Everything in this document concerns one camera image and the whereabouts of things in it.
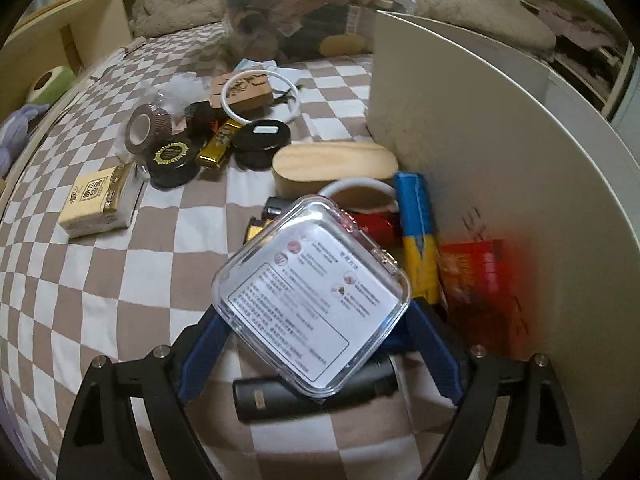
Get clear plastic storage bin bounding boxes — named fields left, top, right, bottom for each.
left=219, top=0, right=437, bottom=62

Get wooden oval box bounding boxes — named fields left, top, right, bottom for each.
left=272, top=142, right=400, bottom=206

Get light blue packet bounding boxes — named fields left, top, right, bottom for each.
left=234, top=57, right=281, bottom=77

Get beige quilt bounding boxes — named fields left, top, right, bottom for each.
left=131, top=0, right=557, bottom=52

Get red lighter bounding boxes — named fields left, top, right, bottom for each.
left=349, top=212, right=401, bottom=246

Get beige tissue pack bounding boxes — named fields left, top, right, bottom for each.
left=57, top=162, right=141, bottom=239

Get avocado plush toy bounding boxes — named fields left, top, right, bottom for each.
left=27, top=64, right=77, bottom=106

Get black tin gold print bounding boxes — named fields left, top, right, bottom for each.
left=144, top=135, right=201, bottom=189

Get clear plastic case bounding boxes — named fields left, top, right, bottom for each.
left=209, top=192, right=412, bottom=401

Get gold lighter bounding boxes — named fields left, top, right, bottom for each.
left=195, top=119, right=241, bottom=169

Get black tin white label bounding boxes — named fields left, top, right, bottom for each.
left=232, top=119, right=293, bottom=171

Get brown tape roll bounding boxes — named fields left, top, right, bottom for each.
left=123, top=102, right=174, bottom=156

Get black cylinder tube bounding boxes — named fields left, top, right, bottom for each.
left=232, top=357, right=399, bottom=424

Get purple plush toy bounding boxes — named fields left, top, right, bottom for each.
left=0, top=104, right=51, bottom=177

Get black yellow lighter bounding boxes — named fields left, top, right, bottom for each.
left=244, top=197, right=289, bottom=246

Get blue yellow packet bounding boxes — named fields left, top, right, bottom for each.
left=392, top=172, right=444, bottom=306

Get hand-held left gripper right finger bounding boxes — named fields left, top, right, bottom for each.
left=395, top=297, right=584, bottom=480

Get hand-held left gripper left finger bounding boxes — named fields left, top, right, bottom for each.
left=56, top=309, right=236, bottom=480

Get white plastic ring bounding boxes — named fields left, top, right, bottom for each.
left=222, top=69, right=301, bottom=126
left=319, top=178, right=399, bottom=216

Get wooden tag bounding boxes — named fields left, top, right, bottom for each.
left=209, top=72, right=275, bottom=114

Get wooden bedside shelf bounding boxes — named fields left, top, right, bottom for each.
left=0, top=0, right=149, bottom=92

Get white closet shelves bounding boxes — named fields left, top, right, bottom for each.
left=519, top=0, right=637, bottom=122

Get white cardboard box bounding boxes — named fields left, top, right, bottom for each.
left=365, top=9, right=640, bottom=480

